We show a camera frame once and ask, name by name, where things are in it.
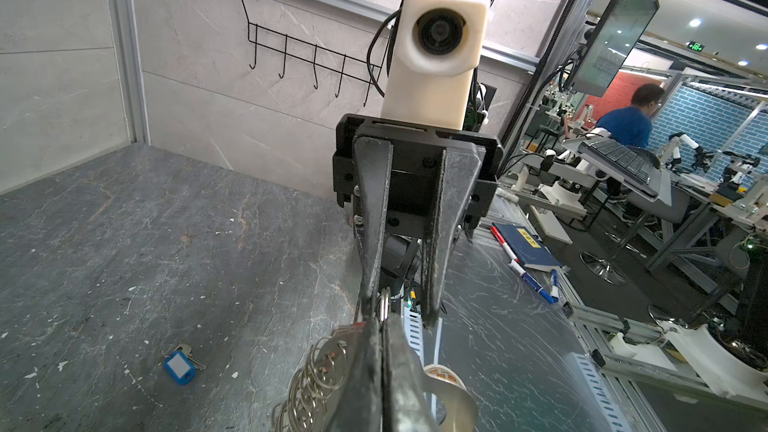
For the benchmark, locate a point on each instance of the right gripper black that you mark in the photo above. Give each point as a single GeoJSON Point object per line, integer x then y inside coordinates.
{"type": "Point", "coordinates": [456, 187]}

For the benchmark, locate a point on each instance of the black wire hook rack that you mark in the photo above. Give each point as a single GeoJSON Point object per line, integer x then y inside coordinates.
{"type": "Point", "coordinates": [344, 66]}

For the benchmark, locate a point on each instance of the blue key tag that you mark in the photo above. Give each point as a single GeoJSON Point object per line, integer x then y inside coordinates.
{"type": "Point", "coordinates": [181, 365]}

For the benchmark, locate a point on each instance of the silver key rings bunch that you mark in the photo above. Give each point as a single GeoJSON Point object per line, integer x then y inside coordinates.
{"type": "Point", "coordinates": [318, 378]}

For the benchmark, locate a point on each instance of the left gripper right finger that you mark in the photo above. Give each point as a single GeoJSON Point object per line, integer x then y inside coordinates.
{"type": "Point", "coordinates": [404, 404]}

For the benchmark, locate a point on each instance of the blue notebook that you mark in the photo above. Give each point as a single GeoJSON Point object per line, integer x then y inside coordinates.
{"type": "Point", "coordinates": [527, 248]}

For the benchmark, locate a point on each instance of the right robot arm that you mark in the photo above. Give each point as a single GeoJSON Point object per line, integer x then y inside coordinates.
{"type": "Point", "coordinates": [401, 265]}

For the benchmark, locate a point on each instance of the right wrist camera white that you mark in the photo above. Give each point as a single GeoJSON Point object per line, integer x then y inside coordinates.
{"type": "Point", "coordinates": [436, 49]}

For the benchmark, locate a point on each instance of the black monitor screen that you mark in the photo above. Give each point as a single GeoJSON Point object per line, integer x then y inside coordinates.
{"type": "Point", "coordinates": [620, 27]}

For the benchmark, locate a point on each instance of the red white blue pen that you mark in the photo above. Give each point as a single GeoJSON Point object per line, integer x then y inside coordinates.
{"type": "Point", "coordinates": [516, 265]}

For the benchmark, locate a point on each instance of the black keyboard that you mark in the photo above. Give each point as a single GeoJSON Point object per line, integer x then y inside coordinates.
{"type": "Point", "coordinates": [635, 170]}

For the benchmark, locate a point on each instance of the person in blue shirt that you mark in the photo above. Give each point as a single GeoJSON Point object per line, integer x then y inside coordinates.
{"type": "Point", "coordinates": [632, 126]}

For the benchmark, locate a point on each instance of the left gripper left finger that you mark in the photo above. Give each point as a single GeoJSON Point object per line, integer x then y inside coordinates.
{"type": "Point", "coordinates": [360, 405]}

